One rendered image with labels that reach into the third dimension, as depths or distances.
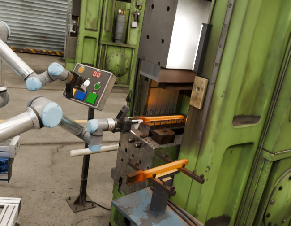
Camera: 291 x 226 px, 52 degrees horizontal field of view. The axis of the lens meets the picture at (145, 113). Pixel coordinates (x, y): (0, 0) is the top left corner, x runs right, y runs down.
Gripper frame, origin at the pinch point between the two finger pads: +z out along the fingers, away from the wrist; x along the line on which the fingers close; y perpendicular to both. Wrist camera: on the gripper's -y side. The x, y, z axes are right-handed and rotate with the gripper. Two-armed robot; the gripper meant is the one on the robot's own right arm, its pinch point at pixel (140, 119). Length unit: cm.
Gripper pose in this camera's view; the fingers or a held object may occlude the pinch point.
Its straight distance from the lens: 191.0
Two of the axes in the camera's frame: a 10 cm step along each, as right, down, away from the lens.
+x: 5.6, 3.4, -7.5
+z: 8.1, -0.4, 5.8
